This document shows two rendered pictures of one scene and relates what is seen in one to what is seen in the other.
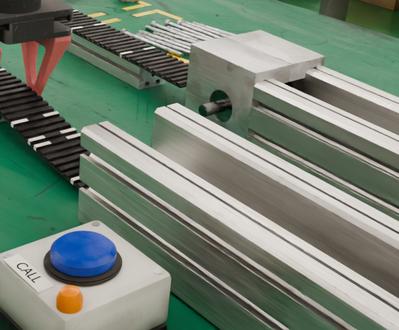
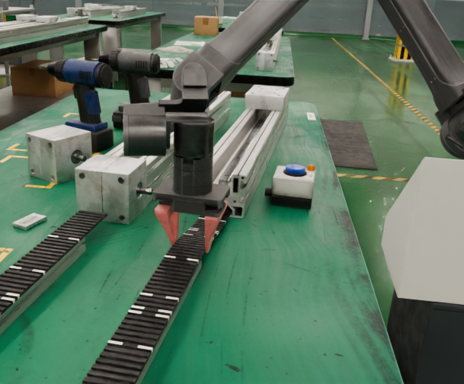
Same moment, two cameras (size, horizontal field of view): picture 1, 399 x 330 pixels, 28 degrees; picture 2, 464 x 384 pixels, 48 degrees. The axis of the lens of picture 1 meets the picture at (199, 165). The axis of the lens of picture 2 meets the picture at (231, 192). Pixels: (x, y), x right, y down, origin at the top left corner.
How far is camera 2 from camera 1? 1.35 m
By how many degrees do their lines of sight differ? 108
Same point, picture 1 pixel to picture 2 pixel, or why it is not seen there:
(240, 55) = (127, 164)
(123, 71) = (76, 252)
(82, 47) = (40, 283)
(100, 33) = (42, 258)
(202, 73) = (132, 184)
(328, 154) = (162, 164)
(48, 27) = not seen: hidden behind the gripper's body
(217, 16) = not seen: outside the picture
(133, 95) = (97, 249)
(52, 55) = not seen: hidden behind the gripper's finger
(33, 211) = (251, 227)
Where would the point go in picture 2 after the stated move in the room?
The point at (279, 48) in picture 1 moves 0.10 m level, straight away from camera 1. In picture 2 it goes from (102, 161) to (45, 167)
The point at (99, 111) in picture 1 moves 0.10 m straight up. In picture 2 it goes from (136, 248) to (135, 191)
